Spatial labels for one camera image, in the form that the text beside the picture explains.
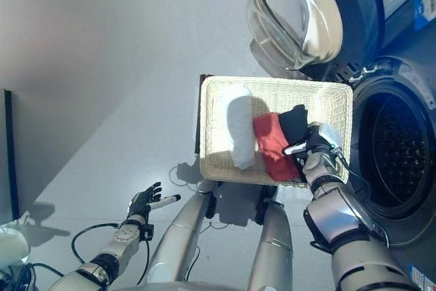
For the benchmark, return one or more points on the robot right black hand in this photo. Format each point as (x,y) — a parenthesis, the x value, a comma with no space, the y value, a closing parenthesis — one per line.
(315,141)

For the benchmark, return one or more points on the robot left black hand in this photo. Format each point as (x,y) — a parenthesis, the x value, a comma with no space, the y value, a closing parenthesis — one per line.
(141,204)

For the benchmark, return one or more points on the black cloth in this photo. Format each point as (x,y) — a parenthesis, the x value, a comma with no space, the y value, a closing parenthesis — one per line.
(294,122)

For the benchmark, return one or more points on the red cloth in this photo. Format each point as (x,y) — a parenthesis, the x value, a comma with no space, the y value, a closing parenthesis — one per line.
(270,137)

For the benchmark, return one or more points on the white cloth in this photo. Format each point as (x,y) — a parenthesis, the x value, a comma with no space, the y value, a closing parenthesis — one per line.
(240,127)

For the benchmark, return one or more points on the robot left silver arm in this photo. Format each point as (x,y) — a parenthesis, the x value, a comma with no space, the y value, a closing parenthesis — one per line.
(116,243)

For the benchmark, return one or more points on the grey front-load washing machine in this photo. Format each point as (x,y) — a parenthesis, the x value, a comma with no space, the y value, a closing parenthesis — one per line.
(398,151)

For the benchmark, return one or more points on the robot left silver leg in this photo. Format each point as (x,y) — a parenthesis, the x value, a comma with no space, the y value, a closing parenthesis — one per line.
(180,236)

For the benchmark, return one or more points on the robot silver leg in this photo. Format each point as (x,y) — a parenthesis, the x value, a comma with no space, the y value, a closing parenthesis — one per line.
(180,236)
(272,246)

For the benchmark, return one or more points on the cream wicker basket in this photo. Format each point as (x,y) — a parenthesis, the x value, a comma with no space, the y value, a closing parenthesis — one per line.
(289,93)

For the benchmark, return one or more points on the robot grey torso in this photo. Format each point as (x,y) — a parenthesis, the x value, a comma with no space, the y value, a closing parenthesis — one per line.
(184,287)

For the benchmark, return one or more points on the dark brown stool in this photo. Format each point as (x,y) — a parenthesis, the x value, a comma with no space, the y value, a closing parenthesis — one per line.
(197,127)

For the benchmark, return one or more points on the robot right silver leg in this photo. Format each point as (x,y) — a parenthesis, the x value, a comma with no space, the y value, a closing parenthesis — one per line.
(272,246)

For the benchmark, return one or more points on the round glass washer door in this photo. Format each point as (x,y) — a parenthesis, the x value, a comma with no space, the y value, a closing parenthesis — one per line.
(327,15)

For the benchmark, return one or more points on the white rounded object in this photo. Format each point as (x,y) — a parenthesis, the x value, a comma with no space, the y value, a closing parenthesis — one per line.
(12,243)

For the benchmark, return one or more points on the grey panel with black edge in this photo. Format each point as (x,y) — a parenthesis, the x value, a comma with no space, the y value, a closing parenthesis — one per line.
(9,154)

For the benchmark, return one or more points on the blue energy label sticker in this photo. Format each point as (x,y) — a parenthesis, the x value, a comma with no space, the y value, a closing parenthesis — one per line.
(422,11)

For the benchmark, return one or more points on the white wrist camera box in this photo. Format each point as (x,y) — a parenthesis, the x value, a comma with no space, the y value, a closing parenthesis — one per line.
(330,134)

